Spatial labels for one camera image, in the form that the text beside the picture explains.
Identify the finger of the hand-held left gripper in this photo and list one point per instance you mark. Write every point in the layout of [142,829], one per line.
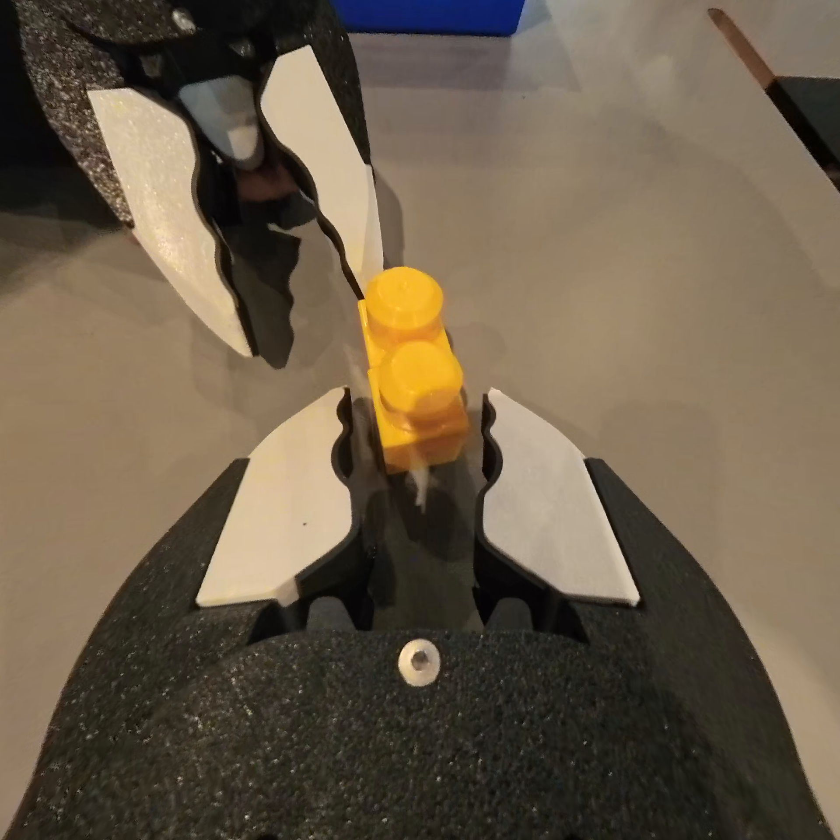
[157,197]
[321,124]

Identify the black table mat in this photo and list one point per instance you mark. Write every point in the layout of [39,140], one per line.
[810,124]

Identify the blue plastic bin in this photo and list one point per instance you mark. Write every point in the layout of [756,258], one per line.
[426,16]

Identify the person's left hand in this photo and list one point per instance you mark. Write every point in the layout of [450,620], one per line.
[269,184]

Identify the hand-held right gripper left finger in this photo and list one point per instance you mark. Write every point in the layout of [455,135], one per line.
[282,505]

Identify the yellow two-stud block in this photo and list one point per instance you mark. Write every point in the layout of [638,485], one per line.
[420,394]

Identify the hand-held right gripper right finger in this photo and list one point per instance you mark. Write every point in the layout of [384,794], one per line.
[551,505]

